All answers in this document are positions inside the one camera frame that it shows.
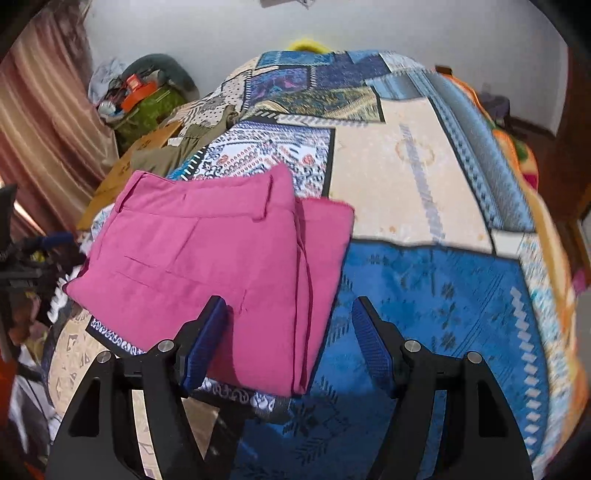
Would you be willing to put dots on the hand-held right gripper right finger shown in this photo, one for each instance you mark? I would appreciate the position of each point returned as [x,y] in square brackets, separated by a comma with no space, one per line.
[374,346]

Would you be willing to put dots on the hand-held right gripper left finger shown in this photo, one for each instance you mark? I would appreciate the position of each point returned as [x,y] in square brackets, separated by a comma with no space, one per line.
[203,353]

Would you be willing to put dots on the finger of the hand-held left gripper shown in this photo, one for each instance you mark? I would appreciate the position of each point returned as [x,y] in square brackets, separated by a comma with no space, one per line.
[51,242]

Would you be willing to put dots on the pink pants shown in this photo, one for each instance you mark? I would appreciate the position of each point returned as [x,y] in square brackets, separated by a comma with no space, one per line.
[194,258]

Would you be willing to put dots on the olive green pants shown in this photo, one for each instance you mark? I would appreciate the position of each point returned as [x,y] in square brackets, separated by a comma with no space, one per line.
[161,157]

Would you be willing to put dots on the brown wooden lap desk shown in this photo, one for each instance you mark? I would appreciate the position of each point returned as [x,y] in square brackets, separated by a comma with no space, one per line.
[115,180]

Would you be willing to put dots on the striped pink curtain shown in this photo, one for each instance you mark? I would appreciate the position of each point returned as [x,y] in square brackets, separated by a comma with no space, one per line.
[46,115]

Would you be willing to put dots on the green patterned storage box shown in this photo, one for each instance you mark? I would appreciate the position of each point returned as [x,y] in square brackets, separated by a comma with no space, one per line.
[152,113]

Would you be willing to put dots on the orange box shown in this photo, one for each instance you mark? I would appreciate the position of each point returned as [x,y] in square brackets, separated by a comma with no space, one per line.
[136,90]

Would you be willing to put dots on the blue patchwork blanket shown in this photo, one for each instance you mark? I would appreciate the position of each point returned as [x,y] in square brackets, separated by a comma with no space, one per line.
[415,175]

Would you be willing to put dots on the light blue cloth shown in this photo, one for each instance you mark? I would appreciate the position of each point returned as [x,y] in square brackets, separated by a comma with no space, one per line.
[104,74]

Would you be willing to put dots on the grey pillow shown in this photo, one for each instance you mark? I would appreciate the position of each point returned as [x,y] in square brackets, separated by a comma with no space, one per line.
[181,76]

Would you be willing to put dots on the grey backpack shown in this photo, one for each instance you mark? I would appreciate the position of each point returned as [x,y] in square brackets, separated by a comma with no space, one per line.
[496,108]

